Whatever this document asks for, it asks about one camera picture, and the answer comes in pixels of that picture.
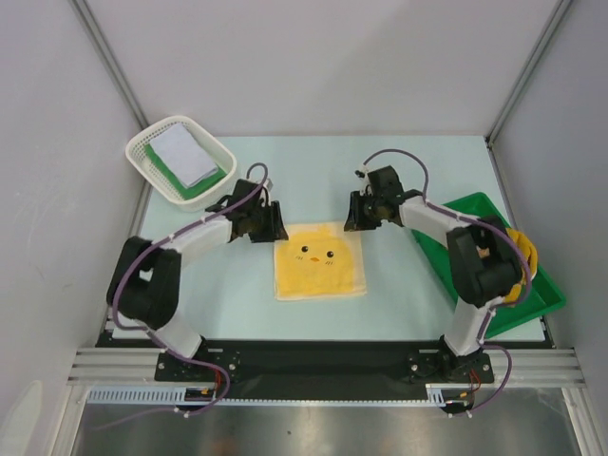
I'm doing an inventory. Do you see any aluminium frame post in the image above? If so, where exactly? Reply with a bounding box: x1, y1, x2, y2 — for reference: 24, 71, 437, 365
484, 0, 576, 149
68, 0, 149, 129

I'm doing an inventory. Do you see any green plastic tray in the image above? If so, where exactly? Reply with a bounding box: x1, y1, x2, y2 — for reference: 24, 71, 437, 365
410, 191, 568, 339

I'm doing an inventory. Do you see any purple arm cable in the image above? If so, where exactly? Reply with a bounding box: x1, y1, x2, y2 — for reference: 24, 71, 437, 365
89, 163, 272, 431
363, 149, 531, 419

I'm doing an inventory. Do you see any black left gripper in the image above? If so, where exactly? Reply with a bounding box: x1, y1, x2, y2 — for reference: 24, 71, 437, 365
246, 200, 287, 243

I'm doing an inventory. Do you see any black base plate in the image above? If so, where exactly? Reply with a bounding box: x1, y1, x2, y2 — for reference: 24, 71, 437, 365
154, 337, 495, 401

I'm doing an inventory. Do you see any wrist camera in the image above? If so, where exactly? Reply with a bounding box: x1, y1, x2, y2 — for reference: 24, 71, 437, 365
261, 179, 274, 205
354, 164, 373, 196

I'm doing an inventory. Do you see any yellow cloth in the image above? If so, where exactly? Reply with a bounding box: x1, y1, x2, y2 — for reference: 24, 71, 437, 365
274, 222, 367, 301

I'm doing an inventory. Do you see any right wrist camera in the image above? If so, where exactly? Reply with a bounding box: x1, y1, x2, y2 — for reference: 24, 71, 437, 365
354, 164, 373, 196

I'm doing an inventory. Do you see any green microfiber towel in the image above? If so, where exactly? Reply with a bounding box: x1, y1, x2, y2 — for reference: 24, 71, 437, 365
144, 144, 226, 200

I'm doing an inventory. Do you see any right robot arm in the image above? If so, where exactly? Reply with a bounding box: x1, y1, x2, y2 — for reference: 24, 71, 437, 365
344, 166, 538, 382

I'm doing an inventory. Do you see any grey slotted cable duct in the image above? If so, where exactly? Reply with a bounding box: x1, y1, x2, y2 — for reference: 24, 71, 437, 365
87, 383, 467, 408

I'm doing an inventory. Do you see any light blue cloth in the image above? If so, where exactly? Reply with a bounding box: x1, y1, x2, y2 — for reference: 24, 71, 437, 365
149, 123, 218, 186

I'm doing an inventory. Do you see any right aluminium frame post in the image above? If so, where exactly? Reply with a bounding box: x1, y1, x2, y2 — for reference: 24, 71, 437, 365
484, 0, 576, 149

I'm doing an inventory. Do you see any white perforated plastic basket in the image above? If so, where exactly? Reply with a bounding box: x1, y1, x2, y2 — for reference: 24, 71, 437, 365
125, 115, 239, 212

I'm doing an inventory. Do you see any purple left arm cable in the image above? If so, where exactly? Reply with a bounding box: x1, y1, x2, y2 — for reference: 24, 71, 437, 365
89, 163, 272, 431

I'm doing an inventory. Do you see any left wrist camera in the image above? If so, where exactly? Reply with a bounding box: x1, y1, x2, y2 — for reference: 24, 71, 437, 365
261, 179, 274, 205

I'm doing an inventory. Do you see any left aluminium frame post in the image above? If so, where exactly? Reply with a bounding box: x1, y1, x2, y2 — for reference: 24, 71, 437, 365
68, 0, 149, 129

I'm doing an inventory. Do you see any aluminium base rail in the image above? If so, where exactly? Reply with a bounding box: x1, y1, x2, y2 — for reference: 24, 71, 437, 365
67, 348, 585, 388

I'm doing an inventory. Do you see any brown patterned cloth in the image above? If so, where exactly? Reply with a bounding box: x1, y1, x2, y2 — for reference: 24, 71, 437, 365
474, 227, 541, 308

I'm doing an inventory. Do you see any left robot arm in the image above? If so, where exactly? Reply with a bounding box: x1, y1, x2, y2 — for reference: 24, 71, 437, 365
106, 179, 289, 380

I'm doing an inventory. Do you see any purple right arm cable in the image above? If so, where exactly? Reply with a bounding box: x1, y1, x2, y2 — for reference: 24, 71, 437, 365
363, 149, 531, 419

